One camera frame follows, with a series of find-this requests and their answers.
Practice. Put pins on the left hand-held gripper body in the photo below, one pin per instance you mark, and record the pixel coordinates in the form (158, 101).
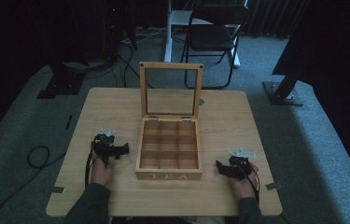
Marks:
(104, 143)

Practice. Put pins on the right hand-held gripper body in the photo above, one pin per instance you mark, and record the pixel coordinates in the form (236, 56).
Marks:
(239, 165)

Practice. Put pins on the wooden tea box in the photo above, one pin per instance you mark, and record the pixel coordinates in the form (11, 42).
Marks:
(169, 133)

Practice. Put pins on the person's right hand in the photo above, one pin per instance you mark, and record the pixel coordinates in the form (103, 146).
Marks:
(244, 185)

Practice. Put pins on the person's left hand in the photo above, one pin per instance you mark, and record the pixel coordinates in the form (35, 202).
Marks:
(101, 171)

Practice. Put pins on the grey tape strip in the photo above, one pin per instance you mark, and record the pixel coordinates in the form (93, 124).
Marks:
(274, 186)
(57, 189)

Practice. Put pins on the short black floor strip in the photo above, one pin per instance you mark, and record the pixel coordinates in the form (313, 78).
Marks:
(68, 122)

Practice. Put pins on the small round metal disc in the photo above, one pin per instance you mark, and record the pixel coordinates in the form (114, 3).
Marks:
(201, 101)

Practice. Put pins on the black folding chair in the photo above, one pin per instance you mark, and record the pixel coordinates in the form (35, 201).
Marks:
(213, 40)

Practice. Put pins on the dark curtain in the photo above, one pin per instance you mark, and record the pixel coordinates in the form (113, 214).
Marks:
(267, 17)

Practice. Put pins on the black stand base plate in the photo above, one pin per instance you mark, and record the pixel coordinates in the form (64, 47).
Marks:
(61, 83)
(281, 93)

